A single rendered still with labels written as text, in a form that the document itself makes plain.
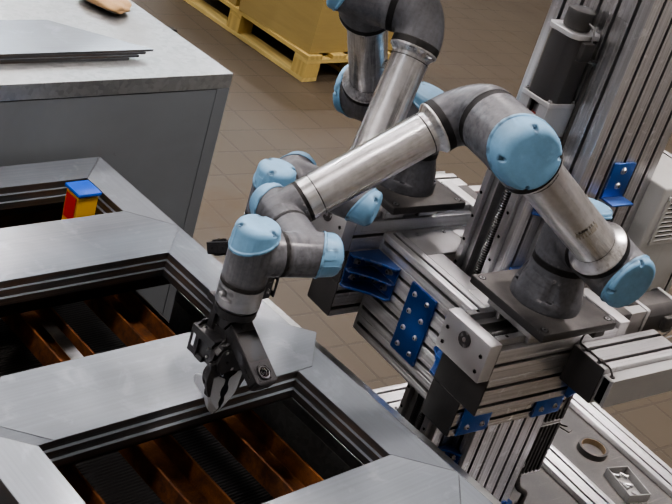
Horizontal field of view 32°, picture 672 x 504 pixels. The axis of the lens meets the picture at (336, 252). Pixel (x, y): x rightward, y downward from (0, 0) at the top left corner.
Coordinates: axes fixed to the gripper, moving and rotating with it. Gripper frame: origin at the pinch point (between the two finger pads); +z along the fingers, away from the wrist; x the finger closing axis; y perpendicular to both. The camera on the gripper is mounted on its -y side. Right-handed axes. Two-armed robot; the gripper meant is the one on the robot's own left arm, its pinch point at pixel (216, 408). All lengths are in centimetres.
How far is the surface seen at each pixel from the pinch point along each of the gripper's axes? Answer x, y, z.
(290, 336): -34.2, 18.6, 5.6
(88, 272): -9, 53, 7
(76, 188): -20, 79, 3
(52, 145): -26, 99, 3
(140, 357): -1.1, 23.3, 5.8
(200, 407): -4.7, 8.4, 7.4
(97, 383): 10.4, 19.4, 5.8
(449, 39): -474, 343, 92
